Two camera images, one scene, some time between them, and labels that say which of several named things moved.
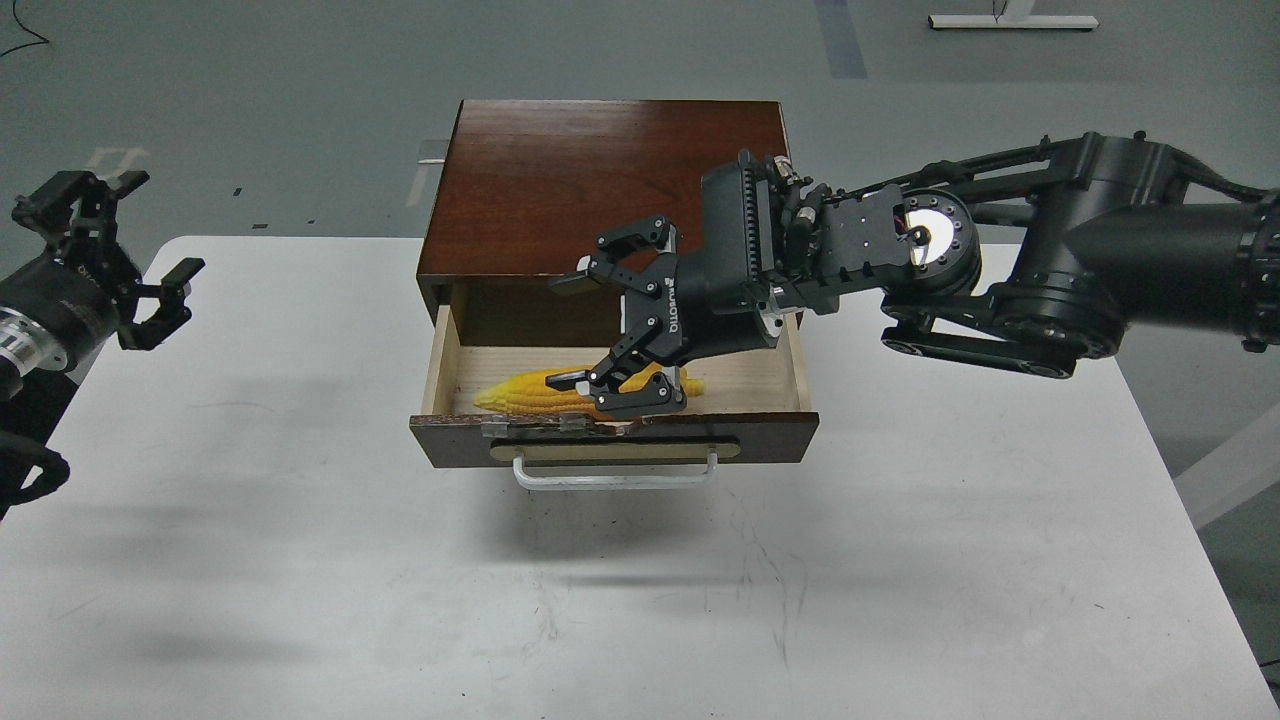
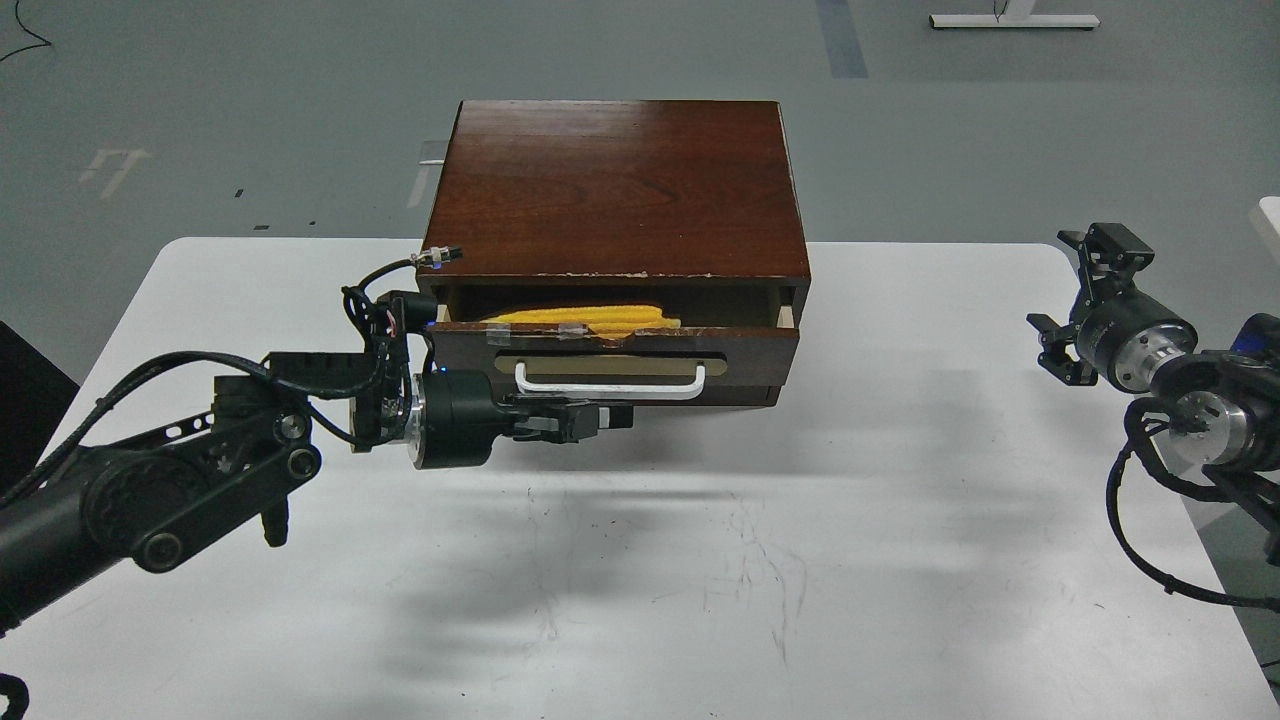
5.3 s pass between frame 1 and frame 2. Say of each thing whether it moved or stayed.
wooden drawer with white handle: moved
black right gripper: moved
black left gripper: moved
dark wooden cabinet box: stayed
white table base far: stayed
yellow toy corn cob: moved
